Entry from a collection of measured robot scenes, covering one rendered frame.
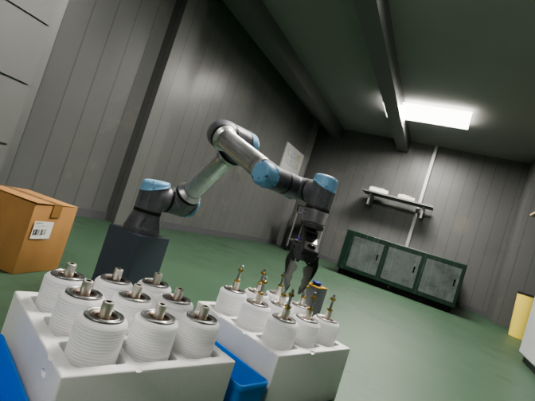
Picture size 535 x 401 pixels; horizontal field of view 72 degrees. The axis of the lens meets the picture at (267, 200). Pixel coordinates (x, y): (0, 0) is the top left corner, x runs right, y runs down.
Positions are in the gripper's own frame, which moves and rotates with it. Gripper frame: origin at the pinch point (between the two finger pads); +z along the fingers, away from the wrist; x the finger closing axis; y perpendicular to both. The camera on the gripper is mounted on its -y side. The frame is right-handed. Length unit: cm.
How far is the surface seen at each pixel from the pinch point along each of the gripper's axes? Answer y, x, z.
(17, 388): -42, 50, 23
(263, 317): 5.3, 5.4, 12.4
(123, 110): 247, 156, -70
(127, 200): 262, 131, 10
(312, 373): 2.9, -13.9, 23.6
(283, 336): -4.1, -0.3, 13.4
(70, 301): -32, 49, 10
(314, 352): 1.7, -12.2, 16.8
